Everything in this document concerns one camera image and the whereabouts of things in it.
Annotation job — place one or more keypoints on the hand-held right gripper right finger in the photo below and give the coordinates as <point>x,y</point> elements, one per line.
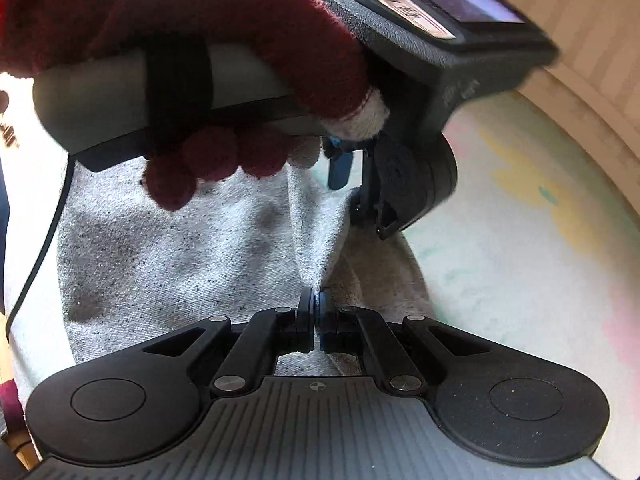
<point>327,322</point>

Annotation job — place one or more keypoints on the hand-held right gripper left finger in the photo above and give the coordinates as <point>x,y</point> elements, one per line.
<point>306,317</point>

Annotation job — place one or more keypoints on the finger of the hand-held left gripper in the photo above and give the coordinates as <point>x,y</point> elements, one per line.
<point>340,167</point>
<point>365,195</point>

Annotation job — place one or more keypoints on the grey pants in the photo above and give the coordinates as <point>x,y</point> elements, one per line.
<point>175,260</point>

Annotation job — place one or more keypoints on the person's left hand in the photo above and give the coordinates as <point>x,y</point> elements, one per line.
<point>175,5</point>

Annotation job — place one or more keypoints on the floral bed sheet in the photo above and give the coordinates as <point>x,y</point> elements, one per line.
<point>500,285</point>

